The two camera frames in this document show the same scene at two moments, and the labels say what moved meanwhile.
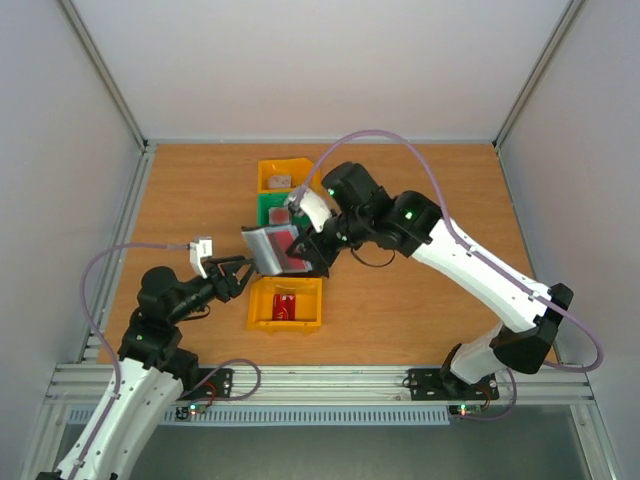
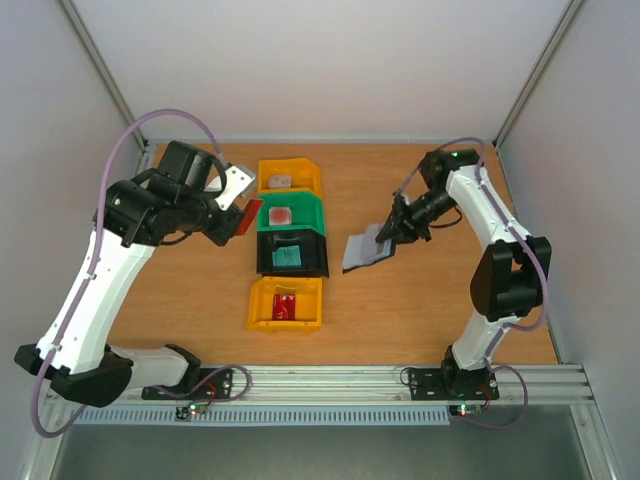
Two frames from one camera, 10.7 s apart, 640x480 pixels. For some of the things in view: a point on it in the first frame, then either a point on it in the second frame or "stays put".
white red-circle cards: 278,215 stays put
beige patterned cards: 277,182 stays put
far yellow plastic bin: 287,175 stays put
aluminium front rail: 341,384 stays put
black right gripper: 323,245 → 403,220
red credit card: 282,240 → 250,212
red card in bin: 283,307 stays put
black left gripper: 223,286 → 221,235
